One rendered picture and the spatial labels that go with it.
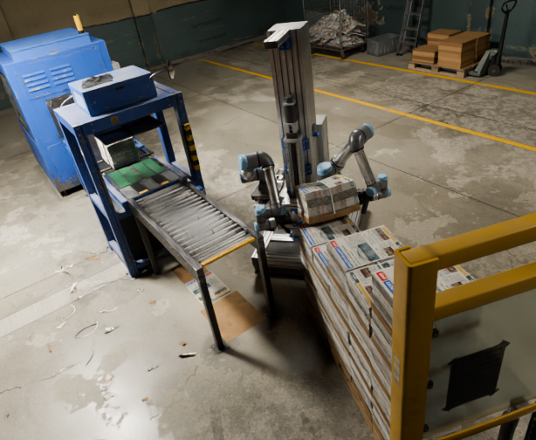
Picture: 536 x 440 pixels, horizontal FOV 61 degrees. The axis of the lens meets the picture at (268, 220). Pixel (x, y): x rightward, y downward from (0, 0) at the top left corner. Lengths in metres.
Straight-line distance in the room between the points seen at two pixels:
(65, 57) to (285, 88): 3.35
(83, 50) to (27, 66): 0.66
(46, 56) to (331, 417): 4.94
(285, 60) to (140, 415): 2.68
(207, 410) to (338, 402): 0.88
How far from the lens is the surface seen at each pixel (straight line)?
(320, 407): 3.20
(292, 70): 3.45
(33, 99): 6.17
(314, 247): 3.03
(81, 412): 3.67
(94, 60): 6.25
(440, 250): 1.32
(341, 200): 3.16
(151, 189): 4.24
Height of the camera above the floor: 2.65
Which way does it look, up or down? 33 degrees down
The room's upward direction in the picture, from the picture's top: 9 degrees counter-clockwise
